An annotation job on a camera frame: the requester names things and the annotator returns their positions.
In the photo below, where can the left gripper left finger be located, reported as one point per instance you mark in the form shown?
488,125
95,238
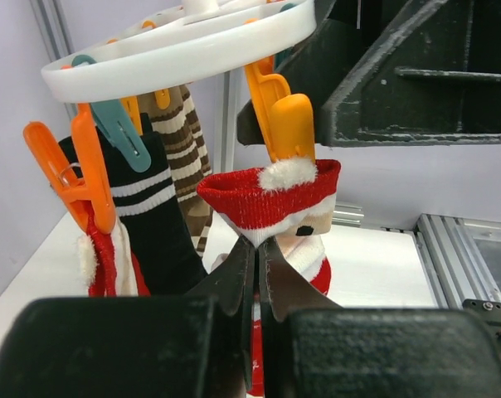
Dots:
192,345

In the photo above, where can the yellow orange clothes peg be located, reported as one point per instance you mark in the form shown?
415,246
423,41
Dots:
286,120

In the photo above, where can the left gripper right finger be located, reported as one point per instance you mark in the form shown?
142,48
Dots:
314,348

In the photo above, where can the teal clothes peg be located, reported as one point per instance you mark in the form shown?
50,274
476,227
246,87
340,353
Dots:
110,115

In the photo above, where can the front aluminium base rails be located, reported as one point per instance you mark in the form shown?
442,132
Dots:
439,262

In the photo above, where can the red santa sock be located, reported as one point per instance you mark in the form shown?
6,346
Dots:
108,265

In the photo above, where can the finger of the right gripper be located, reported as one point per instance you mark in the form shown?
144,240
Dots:
325,65
433,77

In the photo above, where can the red snowflake sock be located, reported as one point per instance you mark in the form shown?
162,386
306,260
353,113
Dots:
283,207

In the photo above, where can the black striped sock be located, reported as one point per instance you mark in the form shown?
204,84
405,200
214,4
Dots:
146,203

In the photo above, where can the white round clip hanger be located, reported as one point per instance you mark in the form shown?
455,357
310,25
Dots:
191,42

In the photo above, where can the brown patterned sock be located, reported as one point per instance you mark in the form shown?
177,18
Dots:
173,115

